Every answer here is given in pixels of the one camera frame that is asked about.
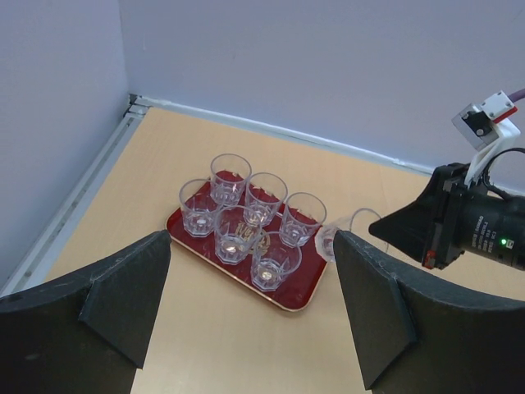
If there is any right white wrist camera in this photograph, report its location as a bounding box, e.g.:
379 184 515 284
452 89 524 188

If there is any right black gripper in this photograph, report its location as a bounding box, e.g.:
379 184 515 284
368 163 524 271

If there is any red rectangular tray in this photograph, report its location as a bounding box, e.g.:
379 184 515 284
166 187 327 312

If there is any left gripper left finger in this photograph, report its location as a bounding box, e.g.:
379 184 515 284
1 231 171 393

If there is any aluminium rail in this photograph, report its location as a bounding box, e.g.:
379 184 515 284
1 104 148 296
129 94 433 175

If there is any aluminium left rail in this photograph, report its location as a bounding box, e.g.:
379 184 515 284
1 104 148 296

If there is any clear glass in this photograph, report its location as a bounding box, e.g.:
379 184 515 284
279 192 327 246
179 179 221 238
250 231 303 292
210 153 252 205
314 208 390 263
214 205 262 265

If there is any aluminium back rail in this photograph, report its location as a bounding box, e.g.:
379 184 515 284
129 94 433 175

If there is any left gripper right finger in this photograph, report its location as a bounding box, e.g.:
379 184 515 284
333 231 524 393

